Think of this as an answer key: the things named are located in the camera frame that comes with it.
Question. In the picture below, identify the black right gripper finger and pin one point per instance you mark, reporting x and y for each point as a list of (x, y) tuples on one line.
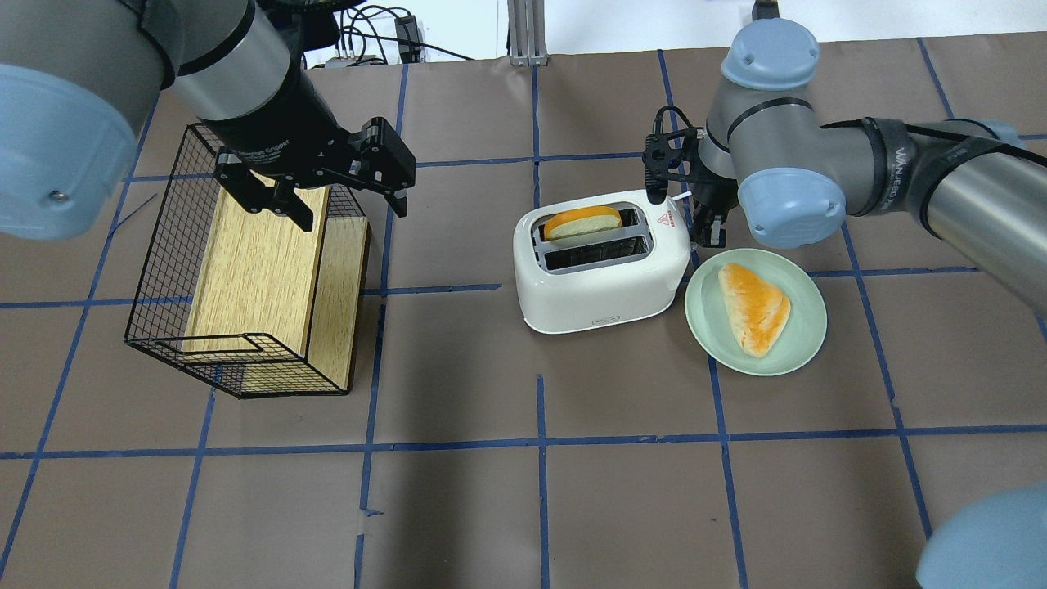
[(663, 153), (708, 229)]

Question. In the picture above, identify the black wire basket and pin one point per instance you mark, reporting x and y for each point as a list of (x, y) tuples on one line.
[(172, 265)]

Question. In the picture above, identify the light green plate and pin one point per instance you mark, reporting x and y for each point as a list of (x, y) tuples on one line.
[(802, 337)]

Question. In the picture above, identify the triangular bread on plate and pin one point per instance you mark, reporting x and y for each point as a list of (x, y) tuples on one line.
[(758, 311)]

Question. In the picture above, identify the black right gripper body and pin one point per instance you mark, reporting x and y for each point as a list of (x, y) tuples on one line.
[(713, 199)]

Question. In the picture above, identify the wooden box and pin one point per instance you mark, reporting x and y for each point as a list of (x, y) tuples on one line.
[(275, 308)]

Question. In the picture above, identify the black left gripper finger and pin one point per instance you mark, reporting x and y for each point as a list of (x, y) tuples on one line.
[(254, 196), (375, 158)]

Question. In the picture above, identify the white toaster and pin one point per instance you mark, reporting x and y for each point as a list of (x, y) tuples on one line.
[(602, 278)]

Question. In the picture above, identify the aluminium frame post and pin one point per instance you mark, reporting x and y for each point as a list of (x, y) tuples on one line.
[(526, 45)]

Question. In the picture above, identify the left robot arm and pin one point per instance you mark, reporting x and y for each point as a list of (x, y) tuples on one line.
[(78, 79)]

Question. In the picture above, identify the bread slice in toaster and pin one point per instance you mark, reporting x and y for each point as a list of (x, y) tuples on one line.
[(582, 221)]

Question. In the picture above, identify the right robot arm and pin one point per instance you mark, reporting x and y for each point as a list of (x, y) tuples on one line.
[(928, 392)]

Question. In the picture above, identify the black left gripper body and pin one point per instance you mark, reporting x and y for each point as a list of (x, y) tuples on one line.
[(274, 137)]

